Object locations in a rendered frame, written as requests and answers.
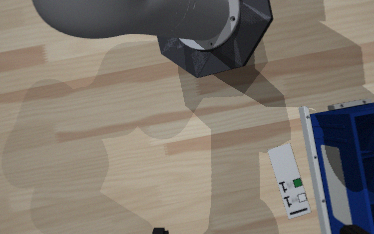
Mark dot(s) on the white paper pick list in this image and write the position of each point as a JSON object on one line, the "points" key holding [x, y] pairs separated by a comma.
{"points": [[289, 181]]}

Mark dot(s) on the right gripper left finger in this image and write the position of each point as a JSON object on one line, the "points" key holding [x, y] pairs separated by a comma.
{"points": [[160, 231]]}

